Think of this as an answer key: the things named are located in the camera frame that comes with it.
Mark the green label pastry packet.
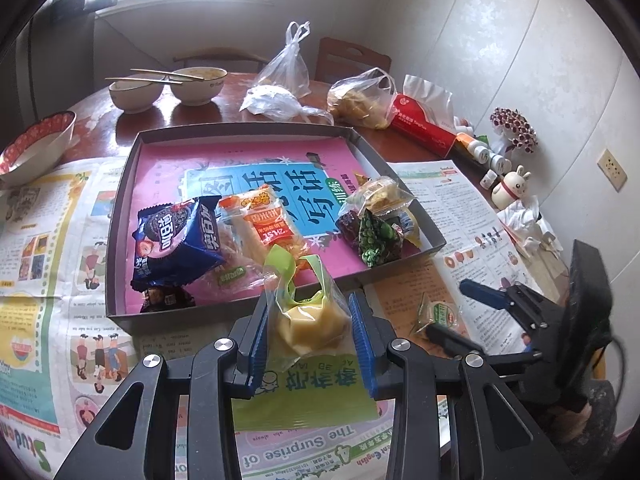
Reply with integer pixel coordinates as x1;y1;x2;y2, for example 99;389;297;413
410;292;468;336

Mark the yellow snack green wrapper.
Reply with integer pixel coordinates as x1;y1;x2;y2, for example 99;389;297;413
266;245;354;372

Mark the green black snack packet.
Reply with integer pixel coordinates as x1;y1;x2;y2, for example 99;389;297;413
357;209;404;268

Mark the dark blue cookie packet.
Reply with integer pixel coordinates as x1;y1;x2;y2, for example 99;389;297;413
131;195;224;292

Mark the clear pastry snack packet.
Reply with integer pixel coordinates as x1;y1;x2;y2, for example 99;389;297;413
340;176;414;217

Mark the orange snack packet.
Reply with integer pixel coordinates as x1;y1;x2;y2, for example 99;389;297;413
218;184;308;264

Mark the red snack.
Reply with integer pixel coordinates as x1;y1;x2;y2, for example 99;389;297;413
140;286;195;313

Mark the newspaper sheet right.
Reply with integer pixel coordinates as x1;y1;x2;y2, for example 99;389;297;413
364;160;539;356

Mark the crumpled white tissue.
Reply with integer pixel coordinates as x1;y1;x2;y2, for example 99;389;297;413
497;195;563;257

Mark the white rabbit figurine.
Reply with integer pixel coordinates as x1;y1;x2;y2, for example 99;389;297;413
490;165;530;210

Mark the small white bottle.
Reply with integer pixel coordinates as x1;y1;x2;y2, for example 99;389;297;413
480;169;498;191
489;153;512;176

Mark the orange capped bottle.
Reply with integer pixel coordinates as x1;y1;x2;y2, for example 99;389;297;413
456;132;491;164

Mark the colourful student newspaper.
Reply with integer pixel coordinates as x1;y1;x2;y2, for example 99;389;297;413
1;157;393;479

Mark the red white flower ornament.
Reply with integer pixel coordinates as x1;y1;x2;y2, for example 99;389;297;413
489;107;538;155

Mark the red tissue pack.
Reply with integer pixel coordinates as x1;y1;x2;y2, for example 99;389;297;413
390;75;457;157

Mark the pink and blue book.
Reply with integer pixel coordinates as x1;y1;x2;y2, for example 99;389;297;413
124;135;424;311

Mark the plastic bag with fried food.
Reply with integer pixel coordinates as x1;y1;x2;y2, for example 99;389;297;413
326;67;397;130

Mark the crumpled white plastic bag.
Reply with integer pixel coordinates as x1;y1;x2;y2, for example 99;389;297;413
240;84;334;126

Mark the white bowl right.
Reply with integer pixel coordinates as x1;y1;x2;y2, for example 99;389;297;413
169;66;228;106

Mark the white bowl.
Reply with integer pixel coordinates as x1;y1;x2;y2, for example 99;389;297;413
169;66;228;106
108;74;164;114

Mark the wooden chair back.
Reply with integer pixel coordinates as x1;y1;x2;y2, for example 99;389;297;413
314;37;392;84

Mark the white bowl left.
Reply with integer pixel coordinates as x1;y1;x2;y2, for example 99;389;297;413
108;74;164;114

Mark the red rimmed ceramic bowl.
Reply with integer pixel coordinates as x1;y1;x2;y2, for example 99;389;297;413
1;110;76;188

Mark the chopstick back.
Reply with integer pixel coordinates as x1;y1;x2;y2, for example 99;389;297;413
130;68;205;81

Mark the chopstick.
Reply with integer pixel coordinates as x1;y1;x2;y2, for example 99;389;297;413
104;76;183;86
130;68;205;81

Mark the chopstick front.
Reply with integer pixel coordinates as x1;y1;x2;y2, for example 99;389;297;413
104;76;183;86

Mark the clear tied plastic bag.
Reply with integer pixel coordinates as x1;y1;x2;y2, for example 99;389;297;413
253;22;311;98

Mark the wall power socket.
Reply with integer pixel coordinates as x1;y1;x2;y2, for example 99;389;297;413
597;148;628;192

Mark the wooden chair dark frame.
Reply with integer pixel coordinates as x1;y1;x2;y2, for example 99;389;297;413
172;47;269;72

